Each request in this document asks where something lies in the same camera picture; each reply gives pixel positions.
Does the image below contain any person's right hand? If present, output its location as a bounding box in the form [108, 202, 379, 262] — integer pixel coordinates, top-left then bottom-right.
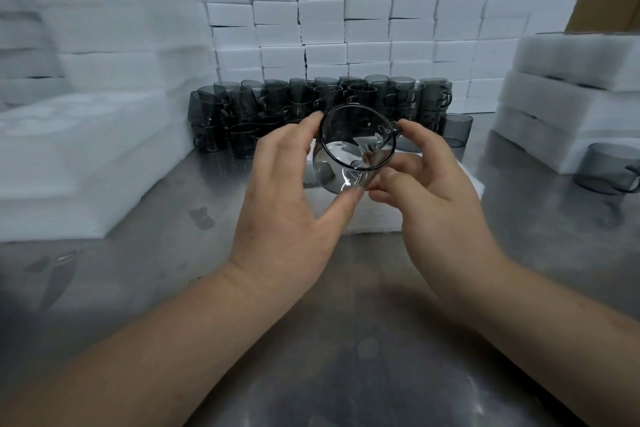
[369, 120, 512, 300]

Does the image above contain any person's left hand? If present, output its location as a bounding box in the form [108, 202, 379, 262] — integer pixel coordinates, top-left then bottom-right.
[225, 112, 364, 288]

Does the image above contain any clear grey glass cup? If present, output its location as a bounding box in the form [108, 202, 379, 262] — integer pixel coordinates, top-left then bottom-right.
[312, 103, 402, 195]

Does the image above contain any person's left forearm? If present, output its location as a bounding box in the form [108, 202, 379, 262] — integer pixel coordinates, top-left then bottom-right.
[0, 262, 326, 427]

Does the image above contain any person's right forearm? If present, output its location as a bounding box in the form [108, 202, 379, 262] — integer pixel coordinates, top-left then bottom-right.
[435, 259, 640, 427]

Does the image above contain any white foam sheet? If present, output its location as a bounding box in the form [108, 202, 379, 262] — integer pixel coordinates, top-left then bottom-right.
[304, 141, 486, 237]

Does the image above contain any group of grey glass cups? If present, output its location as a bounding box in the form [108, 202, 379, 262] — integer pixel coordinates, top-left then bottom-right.
[187, 74, 454, 160]

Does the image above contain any stack of white boxes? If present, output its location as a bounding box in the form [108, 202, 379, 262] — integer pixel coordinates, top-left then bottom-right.
[185, 0, 601, 115]

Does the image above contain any stack of thick foam pads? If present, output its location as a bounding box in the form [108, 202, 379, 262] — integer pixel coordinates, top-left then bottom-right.
[492, 31, 640, 175]

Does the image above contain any pile of white foam sheets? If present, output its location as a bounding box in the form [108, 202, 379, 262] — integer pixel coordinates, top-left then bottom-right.
[0, 0, 222, 244]

